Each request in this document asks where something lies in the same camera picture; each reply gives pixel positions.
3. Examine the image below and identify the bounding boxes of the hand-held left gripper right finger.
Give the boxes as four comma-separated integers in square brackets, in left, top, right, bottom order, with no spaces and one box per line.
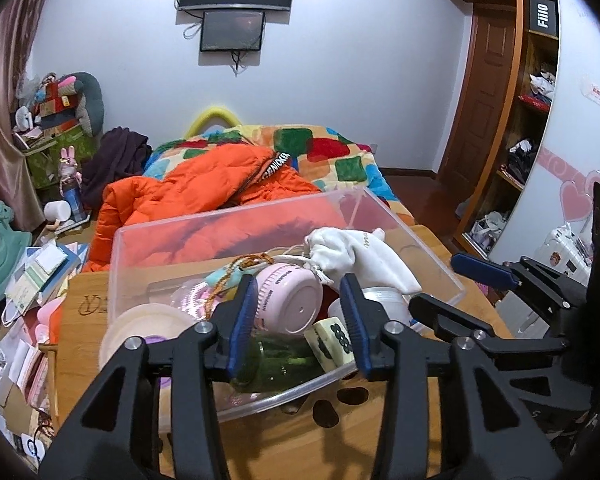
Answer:
[339,273,563,480]

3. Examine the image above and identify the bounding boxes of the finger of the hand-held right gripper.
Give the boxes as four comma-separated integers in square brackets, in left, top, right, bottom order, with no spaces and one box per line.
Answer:
[409,294,571,356]
[450,253,588,311]

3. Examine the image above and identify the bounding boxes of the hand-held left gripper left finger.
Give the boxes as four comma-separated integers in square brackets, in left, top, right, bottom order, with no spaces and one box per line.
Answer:
[39,274,259,480]

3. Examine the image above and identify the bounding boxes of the cream mahjong tile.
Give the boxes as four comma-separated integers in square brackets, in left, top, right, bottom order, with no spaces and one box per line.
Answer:
[304,317,356,367]

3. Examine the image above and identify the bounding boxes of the green glass bottle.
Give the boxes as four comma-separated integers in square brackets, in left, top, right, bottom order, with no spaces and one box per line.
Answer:
[230,337,331,393]

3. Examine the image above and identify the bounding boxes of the clear plastic storage bin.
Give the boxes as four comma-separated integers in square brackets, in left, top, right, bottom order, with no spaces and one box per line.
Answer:
[107,187,467,423]

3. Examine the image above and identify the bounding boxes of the clear pink plastic case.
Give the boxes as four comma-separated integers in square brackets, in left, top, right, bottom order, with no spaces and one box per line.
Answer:
[147,277,241,321]

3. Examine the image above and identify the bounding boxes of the white suitcase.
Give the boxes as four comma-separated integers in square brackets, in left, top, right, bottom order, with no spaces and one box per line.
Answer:
[525,225,593,311]

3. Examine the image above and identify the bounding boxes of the cream round lid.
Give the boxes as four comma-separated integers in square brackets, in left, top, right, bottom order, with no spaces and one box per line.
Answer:
[99,302,196,391]

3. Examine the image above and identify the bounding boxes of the orange puffer jacket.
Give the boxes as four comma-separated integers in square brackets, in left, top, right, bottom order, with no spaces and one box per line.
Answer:
[87,142,326,276]

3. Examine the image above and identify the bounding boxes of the white wardrobe door pink hearts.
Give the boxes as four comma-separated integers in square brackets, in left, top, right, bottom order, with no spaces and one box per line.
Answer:
[490,0,600,271]

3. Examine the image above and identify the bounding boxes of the wooden shelf unit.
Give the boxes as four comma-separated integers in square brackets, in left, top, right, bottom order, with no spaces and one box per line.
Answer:
[420,0,566,261]

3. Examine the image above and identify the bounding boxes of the wooden door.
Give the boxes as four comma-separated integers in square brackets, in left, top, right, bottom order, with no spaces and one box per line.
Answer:
[437,5,518,196]

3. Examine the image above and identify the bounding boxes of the colourful patchwork blanket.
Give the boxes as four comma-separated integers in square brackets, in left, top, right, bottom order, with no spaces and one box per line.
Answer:
[142,124,416,221]

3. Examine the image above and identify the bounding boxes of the stack of books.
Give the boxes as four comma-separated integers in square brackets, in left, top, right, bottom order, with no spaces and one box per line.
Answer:
[5,240,91,306]

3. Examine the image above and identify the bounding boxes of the dark purple garment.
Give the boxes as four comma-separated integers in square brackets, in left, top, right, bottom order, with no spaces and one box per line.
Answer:
[80,127,153,211]

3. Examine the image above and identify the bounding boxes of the yellow foam arch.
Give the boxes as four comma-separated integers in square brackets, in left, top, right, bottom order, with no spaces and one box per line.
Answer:
[182,105,243,138]

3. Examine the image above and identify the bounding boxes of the white mug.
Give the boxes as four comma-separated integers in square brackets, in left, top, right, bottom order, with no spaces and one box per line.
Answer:
[45,200,73,231]

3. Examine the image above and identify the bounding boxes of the pile of paper clutter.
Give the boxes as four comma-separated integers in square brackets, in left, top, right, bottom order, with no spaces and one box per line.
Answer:
[0,305,61,466]

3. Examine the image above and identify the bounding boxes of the pink bunny bottle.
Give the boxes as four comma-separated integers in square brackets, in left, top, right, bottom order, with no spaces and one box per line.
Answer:
[59,146,85,221]

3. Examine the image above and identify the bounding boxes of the teal rocking horse toy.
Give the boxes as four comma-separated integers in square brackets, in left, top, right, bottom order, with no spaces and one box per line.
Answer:
[0,200,33,306]

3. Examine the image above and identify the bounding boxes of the green gift box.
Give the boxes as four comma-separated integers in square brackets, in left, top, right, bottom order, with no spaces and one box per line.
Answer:
[25,127,98,191]

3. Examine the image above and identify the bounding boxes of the black box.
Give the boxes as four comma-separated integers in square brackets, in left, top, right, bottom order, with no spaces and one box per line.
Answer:
[527,0,561,41]

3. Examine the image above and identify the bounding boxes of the grey plush cushion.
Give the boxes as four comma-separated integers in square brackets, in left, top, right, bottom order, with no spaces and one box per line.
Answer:
[67,71,105,137]

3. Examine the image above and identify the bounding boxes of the patchwork stuffed toy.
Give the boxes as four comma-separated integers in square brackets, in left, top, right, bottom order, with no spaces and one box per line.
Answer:
[32,76,81,121]

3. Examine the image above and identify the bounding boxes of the striped pink curtain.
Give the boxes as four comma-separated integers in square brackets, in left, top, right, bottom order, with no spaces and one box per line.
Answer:
[0,0,56,221]

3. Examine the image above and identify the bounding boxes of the brown braided cord charm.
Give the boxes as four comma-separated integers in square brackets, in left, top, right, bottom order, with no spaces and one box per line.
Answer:
[207,252,276,321]

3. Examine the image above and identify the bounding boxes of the white drawstring pouch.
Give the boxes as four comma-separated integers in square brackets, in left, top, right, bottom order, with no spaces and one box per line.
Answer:
[302,227,423,293]

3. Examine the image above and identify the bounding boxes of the small wall monitor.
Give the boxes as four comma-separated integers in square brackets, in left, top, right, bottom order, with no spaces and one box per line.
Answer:
[200,10,267,53]

